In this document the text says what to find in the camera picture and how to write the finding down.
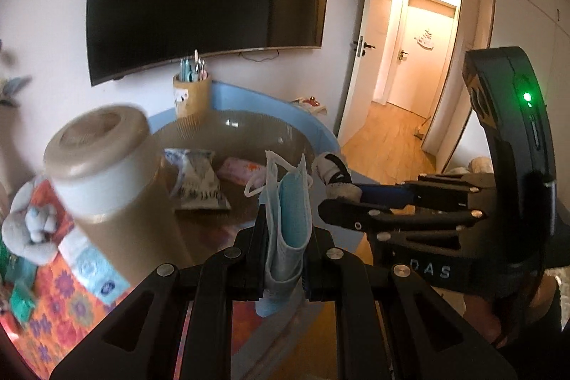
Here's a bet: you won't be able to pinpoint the white door decoration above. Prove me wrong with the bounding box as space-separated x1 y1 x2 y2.
413 30 436 50

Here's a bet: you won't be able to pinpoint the blue face mask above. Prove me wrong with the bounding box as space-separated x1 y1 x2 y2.
245 149 315 316

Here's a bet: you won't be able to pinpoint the black and white sock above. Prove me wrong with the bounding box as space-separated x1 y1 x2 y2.
312 153 363 203

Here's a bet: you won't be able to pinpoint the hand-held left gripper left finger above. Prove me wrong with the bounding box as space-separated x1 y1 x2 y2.
49 213 269 380

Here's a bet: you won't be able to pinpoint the person's right hand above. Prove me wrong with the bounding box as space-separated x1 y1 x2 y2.
462 280 563 349

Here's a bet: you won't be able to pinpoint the hallway door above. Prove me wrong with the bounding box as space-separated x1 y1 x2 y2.
387 0 458 116

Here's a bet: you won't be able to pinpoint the clear round basin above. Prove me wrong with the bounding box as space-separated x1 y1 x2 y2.
134 109 344 380

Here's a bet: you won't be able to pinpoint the beige pen holder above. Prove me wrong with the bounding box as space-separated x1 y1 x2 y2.
173 73 212 119

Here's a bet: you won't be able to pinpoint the bunch of pens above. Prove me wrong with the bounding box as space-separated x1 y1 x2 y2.
179 50 209 82

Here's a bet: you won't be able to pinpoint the green packet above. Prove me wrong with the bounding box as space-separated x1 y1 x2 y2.
0 244 40 321

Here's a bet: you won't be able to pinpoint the white tissue pack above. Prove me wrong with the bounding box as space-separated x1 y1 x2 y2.
58 229 132 305

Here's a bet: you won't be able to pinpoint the white room door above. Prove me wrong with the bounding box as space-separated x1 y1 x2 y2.
336 0 396 140

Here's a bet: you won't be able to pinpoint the television cable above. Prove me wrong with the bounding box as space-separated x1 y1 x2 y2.
240 48 279 63

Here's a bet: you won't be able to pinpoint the beige canister with lid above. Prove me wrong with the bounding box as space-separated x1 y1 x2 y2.
43 104 197 296

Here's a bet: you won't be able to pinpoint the pink packet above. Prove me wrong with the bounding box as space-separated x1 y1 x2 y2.
217 156 268 187

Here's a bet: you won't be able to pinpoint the white printed packet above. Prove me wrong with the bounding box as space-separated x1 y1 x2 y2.
162 147 232 212

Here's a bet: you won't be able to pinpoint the floral tablecloth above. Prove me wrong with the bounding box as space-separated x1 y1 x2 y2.
0 179 147 380

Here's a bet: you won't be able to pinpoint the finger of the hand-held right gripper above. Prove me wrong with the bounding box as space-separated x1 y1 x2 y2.
356 173 496 212
317 199 487 251

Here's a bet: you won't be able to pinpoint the person's right forearm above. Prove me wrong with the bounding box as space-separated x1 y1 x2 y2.
534 273 570 358

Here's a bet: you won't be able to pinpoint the white wardrobe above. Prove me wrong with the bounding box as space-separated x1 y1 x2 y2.
423 0 570 176

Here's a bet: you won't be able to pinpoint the beige plush toy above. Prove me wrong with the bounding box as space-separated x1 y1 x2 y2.
445 156 493 177

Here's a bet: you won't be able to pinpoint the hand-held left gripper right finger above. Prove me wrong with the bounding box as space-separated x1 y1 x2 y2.
302 224 519 380

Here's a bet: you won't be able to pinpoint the light plush toy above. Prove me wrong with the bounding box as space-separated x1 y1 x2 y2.
1 179 72 265

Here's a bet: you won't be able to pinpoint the blue white artificial flowers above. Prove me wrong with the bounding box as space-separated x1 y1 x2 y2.
0 42 33 109

